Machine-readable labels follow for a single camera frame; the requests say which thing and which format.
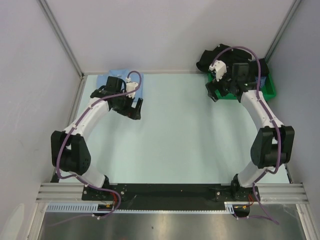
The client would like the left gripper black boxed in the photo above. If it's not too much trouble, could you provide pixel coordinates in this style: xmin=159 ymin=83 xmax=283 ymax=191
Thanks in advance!
xmin=112 ymin=91 xmax=143 ymax=120

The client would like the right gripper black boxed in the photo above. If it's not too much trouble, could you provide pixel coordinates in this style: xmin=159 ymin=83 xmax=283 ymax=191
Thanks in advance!
xmin=205 ymin=66 xmax=237 ymax=102

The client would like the black long sleeve shirt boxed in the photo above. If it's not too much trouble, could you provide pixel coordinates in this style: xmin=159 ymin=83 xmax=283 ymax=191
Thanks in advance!
xmin=196 ymin=43 xmax=258 ymax=77

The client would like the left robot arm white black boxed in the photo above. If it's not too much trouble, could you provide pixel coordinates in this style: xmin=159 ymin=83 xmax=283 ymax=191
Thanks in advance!
xmin=50 ymin=71 xmax=143 ymax=200

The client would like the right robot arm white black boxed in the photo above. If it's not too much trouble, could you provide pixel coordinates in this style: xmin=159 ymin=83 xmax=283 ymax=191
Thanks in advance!
xmin=205 ymin=60 xmax=295 ymax=202

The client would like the folded light blue shirt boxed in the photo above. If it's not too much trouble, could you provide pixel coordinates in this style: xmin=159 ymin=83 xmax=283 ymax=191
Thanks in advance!
xmin=96 ymin=69 xmax=144 ymax=102

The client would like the blue checkered shirt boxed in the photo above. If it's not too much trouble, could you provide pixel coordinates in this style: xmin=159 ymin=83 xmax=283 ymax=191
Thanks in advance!
xmin=259 ymin=76 xmax=267 ymax=90

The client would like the green plastic bin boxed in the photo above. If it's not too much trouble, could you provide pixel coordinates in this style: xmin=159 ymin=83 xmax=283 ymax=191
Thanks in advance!
xmin=206 ymin=57 xmax=278 ymax=103

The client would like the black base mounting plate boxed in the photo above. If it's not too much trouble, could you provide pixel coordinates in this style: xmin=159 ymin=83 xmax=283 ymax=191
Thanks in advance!
xmin=81 ymin=183 xmax=262 ymax=211

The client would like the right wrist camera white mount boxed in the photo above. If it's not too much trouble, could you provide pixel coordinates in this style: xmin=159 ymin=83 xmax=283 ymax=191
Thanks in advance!
xmin=209 ymin=60 xmax=227 ymax=82

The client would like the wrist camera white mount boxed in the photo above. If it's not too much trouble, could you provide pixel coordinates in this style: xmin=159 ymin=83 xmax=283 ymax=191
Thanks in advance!
xmin=125 ymin=77 xmax=139 ymax=99
xmin=209 ymin=60 xmax=227 ymax=82

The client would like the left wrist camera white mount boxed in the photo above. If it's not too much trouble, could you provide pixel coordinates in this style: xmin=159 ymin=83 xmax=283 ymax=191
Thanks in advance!
xmin=125 ymin=77 xmax=139 ymax=99

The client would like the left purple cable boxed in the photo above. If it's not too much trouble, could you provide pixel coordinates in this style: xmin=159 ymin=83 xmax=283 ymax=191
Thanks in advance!
xmin=48 ymin=70 xmax=144 ymax=227

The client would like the purple cable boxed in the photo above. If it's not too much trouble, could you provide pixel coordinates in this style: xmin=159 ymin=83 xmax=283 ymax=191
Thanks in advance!
xmin=212 ymin=45 xmax=283 ymax=225
xmin=48 ymin=70 xmax=144 ymax=227

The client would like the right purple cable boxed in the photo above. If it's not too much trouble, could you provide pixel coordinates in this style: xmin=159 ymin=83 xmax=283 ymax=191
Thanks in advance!
xmin=212 ymin=45 xmax=283 ymax=225

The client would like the white slotted cable duct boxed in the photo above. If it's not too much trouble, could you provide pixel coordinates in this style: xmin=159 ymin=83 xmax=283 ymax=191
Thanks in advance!
xmin=46 ymin=203 xmax=98 ymax=213

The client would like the left aluminium corner post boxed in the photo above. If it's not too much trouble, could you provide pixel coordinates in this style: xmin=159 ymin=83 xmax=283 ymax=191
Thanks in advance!
xmin=37 ymin=0 xmax=85 ymax=78

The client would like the aluminium corner post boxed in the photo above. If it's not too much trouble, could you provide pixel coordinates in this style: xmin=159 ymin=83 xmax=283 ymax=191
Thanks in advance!
xmin=264 ymin=0 xmax=303 ymax=63
xmin=37 ymin=0 xmax=85 ymax=78

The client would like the right aluminium corner post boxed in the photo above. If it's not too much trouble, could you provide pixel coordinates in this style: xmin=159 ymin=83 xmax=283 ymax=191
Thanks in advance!
xmin=264 ymin=0 xmax=303 ymax=63

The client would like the aluminium frame rail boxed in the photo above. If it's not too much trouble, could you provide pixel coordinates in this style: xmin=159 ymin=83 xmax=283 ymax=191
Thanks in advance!
xmin=36 ymin=183 xmax=309 ymax=204

